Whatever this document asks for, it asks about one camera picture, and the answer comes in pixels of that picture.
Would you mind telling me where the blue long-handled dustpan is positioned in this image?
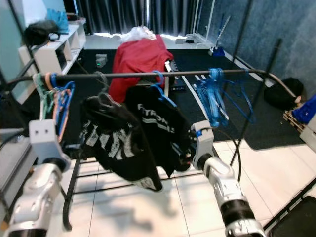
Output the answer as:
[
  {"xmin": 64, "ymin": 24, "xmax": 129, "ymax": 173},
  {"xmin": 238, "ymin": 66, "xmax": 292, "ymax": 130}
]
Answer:
[{"xmin": 209, "ymin": 15, "xmax": 233, "ymax": 56}]

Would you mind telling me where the black shirt large white print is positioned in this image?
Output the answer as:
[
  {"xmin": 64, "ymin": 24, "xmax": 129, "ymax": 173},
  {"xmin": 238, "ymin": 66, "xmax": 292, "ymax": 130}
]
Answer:
[{"xmin": 79, "ymin": 95, "xmax": 163, "ymax": 192}]

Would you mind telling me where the red shirt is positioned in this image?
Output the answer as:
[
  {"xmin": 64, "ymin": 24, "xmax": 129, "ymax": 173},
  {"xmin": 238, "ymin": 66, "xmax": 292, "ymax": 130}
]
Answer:
[{"xmin": 108, "ymin": 35, "xmax": 174, "ymax": 103}]

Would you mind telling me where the thin orange hanger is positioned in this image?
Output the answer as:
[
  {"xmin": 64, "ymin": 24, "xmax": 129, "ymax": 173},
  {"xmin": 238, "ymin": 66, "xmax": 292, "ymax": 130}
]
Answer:
[{"xmin": 47, "ymin": 74, "xmax": 67, "ymax": 141}]

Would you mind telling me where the thin blue hanger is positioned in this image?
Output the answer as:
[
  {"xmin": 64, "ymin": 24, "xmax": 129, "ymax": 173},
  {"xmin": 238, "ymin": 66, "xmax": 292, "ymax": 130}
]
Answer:
[{"xmin": 54, "ymin": 79, "xmax": 76, "ymax": 124}]

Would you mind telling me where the black slanted pole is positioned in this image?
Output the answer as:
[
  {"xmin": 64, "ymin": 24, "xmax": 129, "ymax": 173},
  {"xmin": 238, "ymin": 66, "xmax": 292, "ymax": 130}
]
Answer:
[{"xmin": 237, "ymin": 37, "xmax": 284, "ymax": 149}]

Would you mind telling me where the white shelf unit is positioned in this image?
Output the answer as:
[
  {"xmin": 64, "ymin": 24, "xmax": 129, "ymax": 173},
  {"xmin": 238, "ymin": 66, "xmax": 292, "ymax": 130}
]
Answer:
[{"xmin": 19, "ymin": 21, "xmax": 87, "ymax": 105}]

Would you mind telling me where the grey adapter with green light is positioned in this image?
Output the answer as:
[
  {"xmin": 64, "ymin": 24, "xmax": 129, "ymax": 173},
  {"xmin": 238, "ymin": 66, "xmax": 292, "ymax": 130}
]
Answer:
[{"xmin": 95, "ymin": 53, "xmax": 108, "ymax": 68}]

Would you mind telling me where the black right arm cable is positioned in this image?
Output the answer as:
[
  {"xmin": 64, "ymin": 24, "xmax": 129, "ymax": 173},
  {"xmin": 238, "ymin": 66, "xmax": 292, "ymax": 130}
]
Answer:
[{"xmin": 211, "ymin": 126, "xmax": 243, "ymax": 183}]

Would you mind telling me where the black metal clothes rack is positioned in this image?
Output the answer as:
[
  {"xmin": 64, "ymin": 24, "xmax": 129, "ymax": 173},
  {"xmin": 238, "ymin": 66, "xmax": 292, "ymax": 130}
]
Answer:
[{"xmin": 0, "ymin": 71, "xmax": 304, "ymax": 232}]

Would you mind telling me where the bright blue bundle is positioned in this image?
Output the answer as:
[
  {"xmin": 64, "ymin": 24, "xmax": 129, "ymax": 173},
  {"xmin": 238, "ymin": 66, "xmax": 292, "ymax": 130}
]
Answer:
[{"xmin": 48, "ymin": 8, "xmax": 71, "ymax": 33}]

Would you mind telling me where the black round bag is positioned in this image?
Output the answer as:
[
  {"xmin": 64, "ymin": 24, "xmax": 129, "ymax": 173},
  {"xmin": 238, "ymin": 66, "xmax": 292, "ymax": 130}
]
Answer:
[{"xmin": 263, "ymin": 78, "xmax": 304, "ymax": 110}]

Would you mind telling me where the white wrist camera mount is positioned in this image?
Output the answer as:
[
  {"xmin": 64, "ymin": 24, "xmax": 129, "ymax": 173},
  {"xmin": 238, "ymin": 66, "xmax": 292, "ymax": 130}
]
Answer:
[
  {"xmin": 193, "ymin": 120, "xmax": 215, "ymax": 158},
  {"xmin": 28, "ymin": 119, "xmax": 66, "ymax": 161}
]

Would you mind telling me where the black clothes hanger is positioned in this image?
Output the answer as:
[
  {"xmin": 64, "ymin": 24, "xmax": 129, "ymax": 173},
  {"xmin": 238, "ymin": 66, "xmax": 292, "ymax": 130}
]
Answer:
[{"xmin": 86, "ymin": 72, "xmax": 131, "ymax": 117}]

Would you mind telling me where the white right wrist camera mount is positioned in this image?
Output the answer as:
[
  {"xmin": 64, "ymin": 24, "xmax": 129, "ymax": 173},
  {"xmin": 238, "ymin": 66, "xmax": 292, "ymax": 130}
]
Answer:
[{"xmin": 193, "ymin": 120, "xmax": 215, "ymax": 158}]

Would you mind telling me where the blue fabric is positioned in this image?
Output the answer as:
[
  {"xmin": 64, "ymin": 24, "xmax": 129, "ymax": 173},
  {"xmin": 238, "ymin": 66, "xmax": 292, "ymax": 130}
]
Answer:
[{"xmin": 292, "ymin": 94, "xmax": 316, "ymax": 124}]

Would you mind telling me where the white plastic bag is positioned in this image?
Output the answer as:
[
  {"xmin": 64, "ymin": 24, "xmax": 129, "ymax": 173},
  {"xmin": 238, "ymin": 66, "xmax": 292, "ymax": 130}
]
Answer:
[{"xmin": 121, "ymin": 26, "xmax": 158, "ymax": 42}]

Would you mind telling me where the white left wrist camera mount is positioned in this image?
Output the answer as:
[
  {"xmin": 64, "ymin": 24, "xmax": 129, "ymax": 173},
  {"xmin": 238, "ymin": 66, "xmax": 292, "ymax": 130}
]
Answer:
[{"xmin": 28, "ymin": 119, "xmax": 66, "ymax": 161}]

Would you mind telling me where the black shirt small white lettering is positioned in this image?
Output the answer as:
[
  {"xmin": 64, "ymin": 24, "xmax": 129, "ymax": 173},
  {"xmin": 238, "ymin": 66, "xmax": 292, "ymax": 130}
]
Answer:
[{"xmin": 123, "ymin": 85, "xmax": 194, "ymax": 174}]

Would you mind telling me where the black carpet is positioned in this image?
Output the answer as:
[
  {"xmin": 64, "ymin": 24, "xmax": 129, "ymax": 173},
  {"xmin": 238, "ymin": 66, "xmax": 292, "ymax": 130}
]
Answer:
[{"xmin": 25, "ymin": 47, "xmax": 299, "ymax": 151}]

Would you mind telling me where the black floor mat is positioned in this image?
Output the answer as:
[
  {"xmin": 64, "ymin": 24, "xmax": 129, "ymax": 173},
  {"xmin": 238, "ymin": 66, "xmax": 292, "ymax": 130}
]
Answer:
[{"xmin": 264, "ymin": 192, "xmax": 316, "ymax": 237}]

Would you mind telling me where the black curtain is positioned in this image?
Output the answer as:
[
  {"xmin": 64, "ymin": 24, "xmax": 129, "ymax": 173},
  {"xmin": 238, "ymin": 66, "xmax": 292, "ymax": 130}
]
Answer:
[{"xmin": 74, "ymin": 0, "xmax": 200, "ymax": 35}]

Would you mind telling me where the blue plastic hanger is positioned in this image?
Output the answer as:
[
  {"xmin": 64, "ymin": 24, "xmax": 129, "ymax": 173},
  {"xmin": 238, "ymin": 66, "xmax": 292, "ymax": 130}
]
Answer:
[
  {"xmin": 193, "ymin": 68, "xmax": 230, "ymax": 128},
  {"xmin": 216, "ymin": 68, "xmax": 256, "ymax": 124},
  {"xmin": 151, "ymin": 71, "xmax": 177, "ymax": 108}
]

